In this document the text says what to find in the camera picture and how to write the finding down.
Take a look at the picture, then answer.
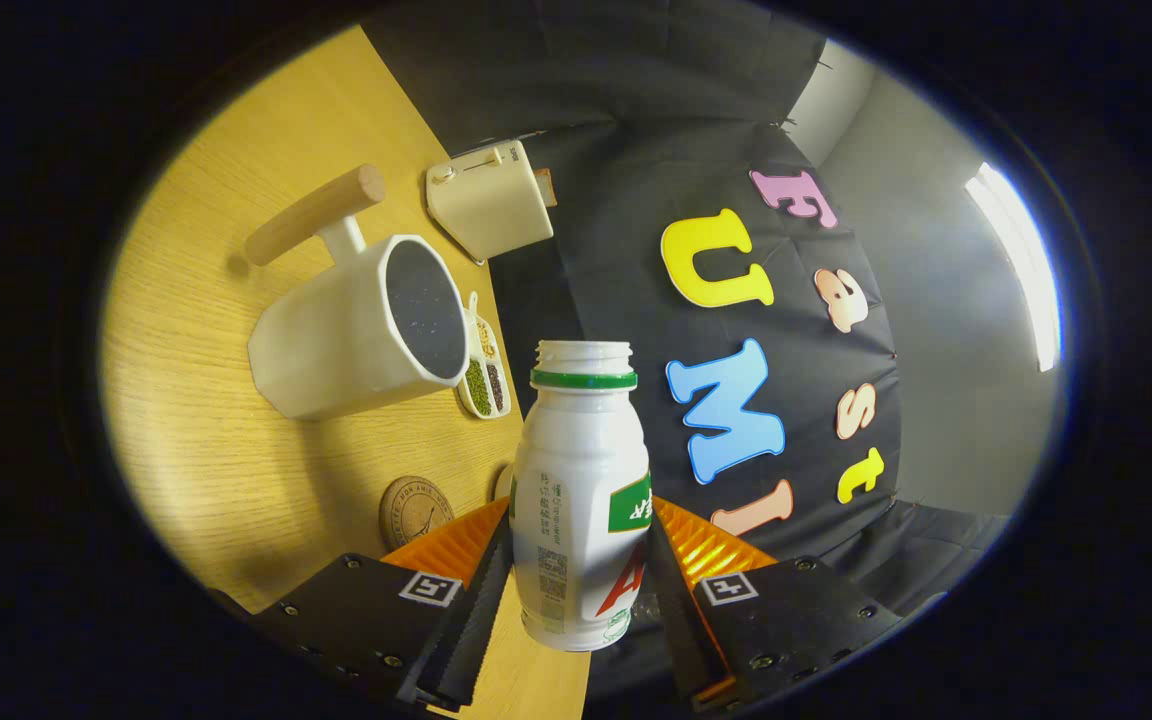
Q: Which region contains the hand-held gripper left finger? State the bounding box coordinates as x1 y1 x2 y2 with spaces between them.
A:
246 497 515 713

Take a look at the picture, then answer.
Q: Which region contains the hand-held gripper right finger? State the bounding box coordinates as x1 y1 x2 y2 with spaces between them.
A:
646 497 905 713

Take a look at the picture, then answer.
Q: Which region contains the round brown coaster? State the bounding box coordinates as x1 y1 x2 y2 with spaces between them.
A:
379 476 456 551

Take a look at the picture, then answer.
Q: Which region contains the white juice bottle green label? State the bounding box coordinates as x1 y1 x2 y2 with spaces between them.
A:
510 340 654 653

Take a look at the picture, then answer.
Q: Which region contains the white cup with wooden handle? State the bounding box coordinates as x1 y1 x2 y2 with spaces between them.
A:
244 164 470 421

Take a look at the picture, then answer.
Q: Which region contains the wooden table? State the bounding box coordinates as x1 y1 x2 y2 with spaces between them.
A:
101 25 592 720

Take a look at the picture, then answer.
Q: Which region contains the white divided dish with beans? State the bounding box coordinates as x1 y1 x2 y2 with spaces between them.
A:
456 292 513 420

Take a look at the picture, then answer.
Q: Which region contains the ceiling light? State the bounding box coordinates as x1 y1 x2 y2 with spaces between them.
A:
966 163 1063 373

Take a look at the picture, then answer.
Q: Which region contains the cream toaster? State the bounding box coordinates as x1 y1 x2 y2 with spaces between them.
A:
425 139 555 265

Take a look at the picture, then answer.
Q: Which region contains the black backdrop cloth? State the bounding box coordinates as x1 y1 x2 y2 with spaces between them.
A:
361 0 1012 701

